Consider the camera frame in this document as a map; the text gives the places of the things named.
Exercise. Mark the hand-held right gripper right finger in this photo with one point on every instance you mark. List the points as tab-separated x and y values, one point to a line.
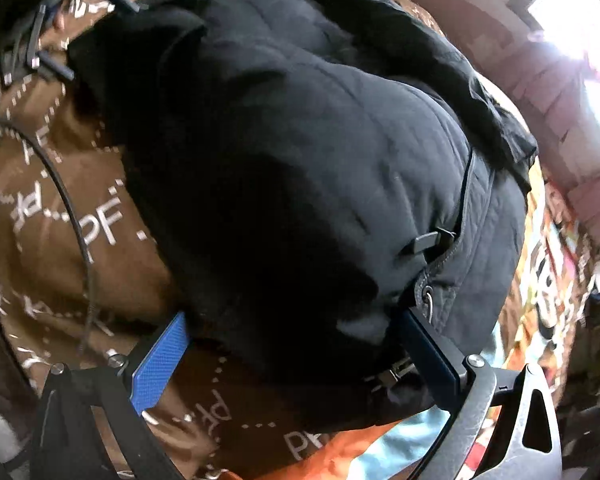
430	355

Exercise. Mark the brown printed blanket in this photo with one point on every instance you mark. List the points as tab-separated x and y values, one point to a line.
45	270

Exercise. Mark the black padded jacket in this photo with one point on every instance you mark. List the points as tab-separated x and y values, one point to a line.
280	160

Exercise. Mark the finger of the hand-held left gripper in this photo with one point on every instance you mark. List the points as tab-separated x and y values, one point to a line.
127	1
55	66

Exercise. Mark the wide pink curtain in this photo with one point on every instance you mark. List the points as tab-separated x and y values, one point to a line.
595	190

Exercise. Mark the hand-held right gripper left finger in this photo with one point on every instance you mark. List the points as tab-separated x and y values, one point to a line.
160	365

